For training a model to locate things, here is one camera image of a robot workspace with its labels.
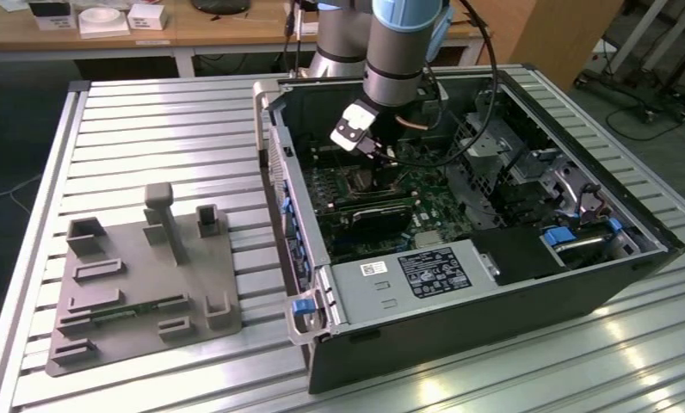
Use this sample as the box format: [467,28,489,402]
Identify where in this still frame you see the silver CPU with green edge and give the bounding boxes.
[352,171,391,191]

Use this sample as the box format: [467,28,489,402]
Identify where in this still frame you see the CPU socket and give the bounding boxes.
[342,164,401,195]

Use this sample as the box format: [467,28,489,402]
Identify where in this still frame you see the silver metal drive cage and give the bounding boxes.
[449,88,559,225]

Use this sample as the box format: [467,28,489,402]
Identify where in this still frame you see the green motherboard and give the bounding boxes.
[304,128,479,264]

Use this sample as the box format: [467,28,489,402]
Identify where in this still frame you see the black graphics card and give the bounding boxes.
[318,195,414,243]

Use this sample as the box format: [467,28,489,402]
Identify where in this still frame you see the silver chipset heatsink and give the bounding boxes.
[415,231,446,250]

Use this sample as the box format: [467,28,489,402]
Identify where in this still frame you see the wooden cabinet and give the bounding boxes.
[479,0,629,94]

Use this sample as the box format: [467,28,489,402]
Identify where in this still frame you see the black plastic shroud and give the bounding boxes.
[471,225,569,287]

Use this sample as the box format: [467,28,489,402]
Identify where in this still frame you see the grey power supply unit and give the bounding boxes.
[318,238,503,326]

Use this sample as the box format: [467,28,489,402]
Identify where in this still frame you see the blue drive carrier latch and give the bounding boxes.
[541,227,574,258]

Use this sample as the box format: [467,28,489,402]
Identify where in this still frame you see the black round base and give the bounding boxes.
[190,0,252,13]

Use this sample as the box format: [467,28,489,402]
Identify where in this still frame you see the white cardboard box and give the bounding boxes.
[126,3,170,32]

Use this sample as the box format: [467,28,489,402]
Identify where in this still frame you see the black open PC case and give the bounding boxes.
[252,64,685,395]

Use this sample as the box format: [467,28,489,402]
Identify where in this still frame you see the grey parts rack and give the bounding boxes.
[43,182,244,378]

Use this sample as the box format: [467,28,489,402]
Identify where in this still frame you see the white round holder box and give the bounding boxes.
[76,7,132,40]

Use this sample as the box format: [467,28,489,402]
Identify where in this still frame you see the green RAM stick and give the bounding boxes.
[88,300,163,324]

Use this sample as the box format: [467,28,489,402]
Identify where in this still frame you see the white box with black top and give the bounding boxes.
[28,0,74,32]

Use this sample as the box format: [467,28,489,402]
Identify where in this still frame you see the copper coloured cable sleeve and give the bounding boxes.
[395,114,431,131]

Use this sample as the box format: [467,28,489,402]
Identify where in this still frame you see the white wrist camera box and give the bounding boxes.
[328,98,379,152]

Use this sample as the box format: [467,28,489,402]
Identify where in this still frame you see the black camera cable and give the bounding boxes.
[385,0,502,169]

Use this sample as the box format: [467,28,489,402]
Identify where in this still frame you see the black hanging cable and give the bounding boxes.
[283,0,303,78]

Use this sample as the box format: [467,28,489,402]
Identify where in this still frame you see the wooden desk white frame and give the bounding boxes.
[0,0,493,78]

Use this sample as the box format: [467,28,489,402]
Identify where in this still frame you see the bundle of coloured wires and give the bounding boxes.
[571,182,607,225]

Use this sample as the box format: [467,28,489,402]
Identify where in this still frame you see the white wheeled cart frame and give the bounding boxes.
[571,0,685,126]

